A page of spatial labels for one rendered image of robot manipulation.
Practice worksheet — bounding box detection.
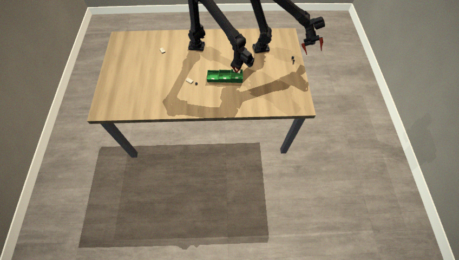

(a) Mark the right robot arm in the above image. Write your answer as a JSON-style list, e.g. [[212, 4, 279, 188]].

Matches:
[[188, 0, 254, 67]]

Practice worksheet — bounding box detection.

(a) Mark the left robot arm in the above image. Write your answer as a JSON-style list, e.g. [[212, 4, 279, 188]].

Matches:
[[250, 0, 325, 53]]

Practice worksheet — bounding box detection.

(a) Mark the green three-compartment bin rack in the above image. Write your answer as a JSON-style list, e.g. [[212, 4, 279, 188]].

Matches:
[[207, 69, 243, 83]]

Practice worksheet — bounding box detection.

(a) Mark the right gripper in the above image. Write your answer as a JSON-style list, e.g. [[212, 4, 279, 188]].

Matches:
[[231, 56, 244, 73]]

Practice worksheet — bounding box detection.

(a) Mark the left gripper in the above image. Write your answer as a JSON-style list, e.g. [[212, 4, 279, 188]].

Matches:
[[301, 29, 323, 52]]

